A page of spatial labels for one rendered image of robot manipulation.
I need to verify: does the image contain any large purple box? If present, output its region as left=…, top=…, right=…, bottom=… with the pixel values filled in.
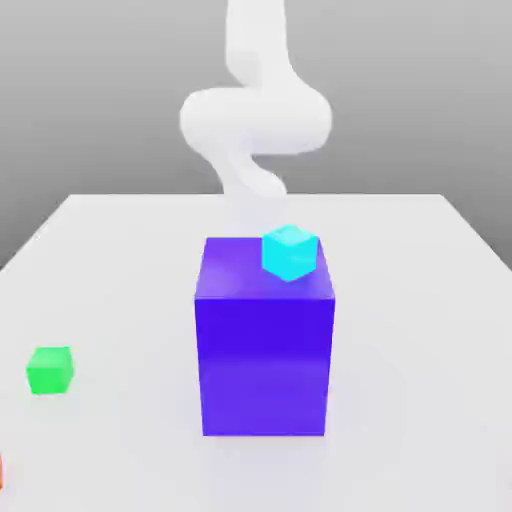
left=193, top=236, right=336, bottom=438

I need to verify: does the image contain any small green cube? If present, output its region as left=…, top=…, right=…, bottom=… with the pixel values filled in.
left=25, top=345, right=76, bottom=396

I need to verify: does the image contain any small cyan cube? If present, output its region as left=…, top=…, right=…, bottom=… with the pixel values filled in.
left=261, top=224, right=320, bottom=283

